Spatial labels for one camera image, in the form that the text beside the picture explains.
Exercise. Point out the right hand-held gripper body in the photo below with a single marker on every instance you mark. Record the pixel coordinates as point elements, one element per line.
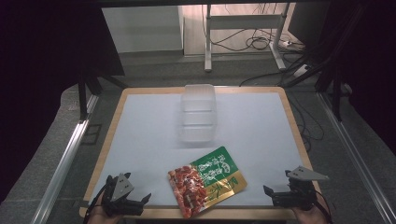
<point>299,196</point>

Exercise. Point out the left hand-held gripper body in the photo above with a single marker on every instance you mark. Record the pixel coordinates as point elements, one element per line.
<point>122,187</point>

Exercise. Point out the person's right hand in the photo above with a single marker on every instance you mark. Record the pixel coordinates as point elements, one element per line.
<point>311,216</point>

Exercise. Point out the person's left hand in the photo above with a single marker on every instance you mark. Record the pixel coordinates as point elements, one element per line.
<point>101,217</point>

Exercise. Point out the dark floor hatch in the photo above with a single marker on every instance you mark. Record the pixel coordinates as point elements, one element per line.
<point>91,134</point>

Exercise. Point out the green and red snack packet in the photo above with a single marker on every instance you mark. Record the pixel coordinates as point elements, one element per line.
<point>202,183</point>

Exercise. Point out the black metal stand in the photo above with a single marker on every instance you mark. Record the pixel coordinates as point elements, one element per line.
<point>82,99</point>
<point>336,93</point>

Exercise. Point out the clear plastic container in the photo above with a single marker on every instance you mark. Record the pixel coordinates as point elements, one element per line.
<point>198,115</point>

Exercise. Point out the white power strip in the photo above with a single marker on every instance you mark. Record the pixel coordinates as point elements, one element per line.
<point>301,71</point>

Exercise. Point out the white cabinet panel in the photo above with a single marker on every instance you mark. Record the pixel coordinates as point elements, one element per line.
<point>143,29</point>

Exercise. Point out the aluminium rail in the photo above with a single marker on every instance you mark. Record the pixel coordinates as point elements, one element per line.
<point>351,152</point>
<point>62,168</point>

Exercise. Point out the white metal desk frame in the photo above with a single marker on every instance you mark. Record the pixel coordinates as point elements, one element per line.
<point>208,40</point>

